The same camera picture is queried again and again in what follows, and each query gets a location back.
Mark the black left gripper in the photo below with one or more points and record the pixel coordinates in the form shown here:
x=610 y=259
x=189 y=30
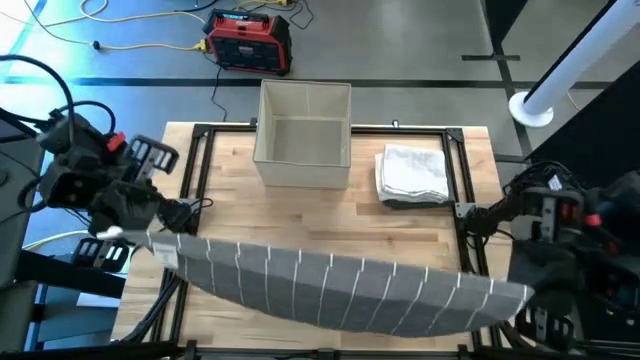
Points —
x=125 y=205

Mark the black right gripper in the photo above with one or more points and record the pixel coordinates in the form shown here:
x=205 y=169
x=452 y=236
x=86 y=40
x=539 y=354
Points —
x=550 y=275

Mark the dark grey-blue towel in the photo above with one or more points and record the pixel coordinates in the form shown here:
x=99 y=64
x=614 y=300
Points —
x=415 y=205

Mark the white towel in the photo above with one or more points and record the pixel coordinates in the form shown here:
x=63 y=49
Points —
x=412 y=172

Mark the grey white-striped towel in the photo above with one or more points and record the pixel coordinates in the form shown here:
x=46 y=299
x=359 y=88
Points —
x=325 y=290

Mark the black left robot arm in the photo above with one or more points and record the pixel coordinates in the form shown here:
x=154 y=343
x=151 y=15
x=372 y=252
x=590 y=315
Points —
x=75 y=150

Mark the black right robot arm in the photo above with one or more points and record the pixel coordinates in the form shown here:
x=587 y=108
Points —
x=615 y=200

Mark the grey equipment cabinet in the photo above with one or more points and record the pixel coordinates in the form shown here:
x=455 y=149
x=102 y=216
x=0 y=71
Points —
x=20 y=225

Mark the black partition curtain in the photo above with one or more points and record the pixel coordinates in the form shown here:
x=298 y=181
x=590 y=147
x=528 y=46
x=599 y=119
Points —
x=600 y=130

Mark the red black power station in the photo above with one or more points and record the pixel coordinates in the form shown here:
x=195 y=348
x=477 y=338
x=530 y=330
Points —
x=247 y=50

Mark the white pole with round base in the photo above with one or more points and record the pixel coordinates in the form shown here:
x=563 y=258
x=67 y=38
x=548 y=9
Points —
x=575 y=60

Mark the black aluminium table frame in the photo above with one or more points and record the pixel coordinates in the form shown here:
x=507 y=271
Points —
x=400 y=131

